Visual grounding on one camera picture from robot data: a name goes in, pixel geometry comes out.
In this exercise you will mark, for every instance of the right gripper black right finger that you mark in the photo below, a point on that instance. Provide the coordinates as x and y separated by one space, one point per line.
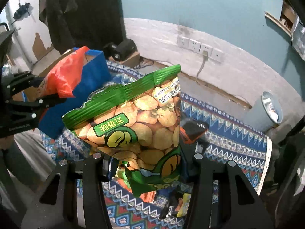
239 204

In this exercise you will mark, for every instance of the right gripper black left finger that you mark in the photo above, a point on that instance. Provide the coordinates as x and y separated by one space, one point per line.
54 204

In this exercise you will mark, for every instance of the red orange snack bag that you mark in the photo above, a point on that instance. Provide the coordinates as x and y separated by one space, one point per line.
64 76

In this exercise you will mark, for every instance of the green bean chips bag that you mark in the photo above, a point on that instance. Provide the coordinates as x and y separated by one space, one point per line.
137 123

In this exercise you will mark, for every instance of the black yellow snack packet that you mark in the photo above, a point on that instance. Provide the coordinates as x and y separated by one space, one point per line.
177 205

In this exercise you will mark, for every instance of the patterned blue tablecloth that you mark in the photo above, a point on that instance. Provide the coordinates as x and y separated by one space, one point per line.
227 139

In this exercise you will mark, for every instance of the white door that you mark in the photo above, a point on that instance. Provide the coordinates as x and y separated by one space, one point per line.
31 36

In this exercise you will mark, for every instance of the blue cardboard box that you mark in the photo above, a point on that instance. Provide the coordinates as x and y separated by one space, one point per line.
94 74

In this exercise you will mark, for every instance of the black orange snack packet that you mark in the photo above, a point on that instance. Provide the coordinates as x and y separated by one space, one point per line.
191 130

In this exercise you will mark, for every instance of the grey waste bin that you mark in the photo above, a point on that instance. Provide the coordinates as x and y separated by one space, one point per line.
265 113

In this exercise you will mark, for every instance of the black device on box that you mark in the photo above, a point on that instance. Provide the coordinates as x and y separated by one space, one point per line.
120 52

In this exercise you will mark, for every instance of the dark hanging curtain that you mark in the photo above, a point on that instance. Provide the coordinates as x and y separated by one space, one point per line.
78 23

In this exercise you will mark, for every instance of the white wall socket strip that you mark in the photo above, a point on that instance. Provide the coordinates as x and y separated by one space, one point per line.
200 48

